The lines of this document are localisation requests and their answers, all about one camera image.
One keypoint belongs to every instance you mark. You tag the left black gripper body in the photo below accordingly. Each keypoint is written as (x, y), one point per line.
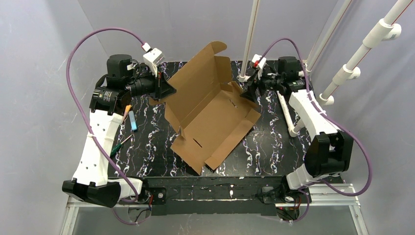
(157, 86)

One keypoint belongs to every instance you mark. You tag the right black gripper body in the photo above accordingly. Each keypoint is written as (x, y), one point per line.
(257, 83)

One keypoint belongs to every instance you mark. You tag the brown cardboard box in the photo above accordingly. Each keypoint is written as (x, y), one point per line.
(207, 111)

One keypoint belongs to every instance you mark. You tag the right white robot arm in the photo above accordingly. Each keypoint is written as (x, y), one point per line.
(330, 150)

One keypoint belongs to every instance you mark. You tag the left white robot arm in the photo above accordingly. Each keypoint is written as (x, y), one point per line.
(113, 92)

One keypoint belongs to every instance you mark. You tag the orange pink marker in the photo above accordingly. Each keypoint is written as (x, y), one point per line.
(126, 112)

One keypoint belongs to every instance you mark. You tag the light blue marker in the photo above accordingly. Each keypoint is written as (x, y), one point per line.
(132, 120)

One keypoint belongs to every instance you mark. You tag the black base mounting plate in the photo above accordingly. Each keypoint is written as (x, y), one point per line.
(219, 195)

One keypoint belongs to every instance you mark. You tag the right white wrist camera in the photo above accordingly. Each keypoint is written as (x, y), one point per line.
(258, 62)

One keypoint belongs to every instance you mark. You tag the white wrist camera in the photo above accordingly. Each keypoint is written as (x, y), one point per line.
(258, 62)
(152, 58)

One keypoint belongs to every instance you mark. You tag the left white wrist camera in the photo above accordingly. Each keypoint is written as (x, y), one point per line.
(152, 58)

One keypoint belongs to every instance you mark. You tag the green handle screwdriver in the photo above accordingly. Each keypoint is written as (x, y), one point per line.
(118, 147)

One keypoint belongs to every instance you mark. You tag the white PVC pipe frame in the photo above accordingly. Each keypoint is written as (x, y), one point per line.
(314, 55)

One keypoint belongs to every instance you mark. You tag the aluminium rail frame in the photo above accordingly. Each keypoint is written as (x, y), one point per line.
(321, 195)

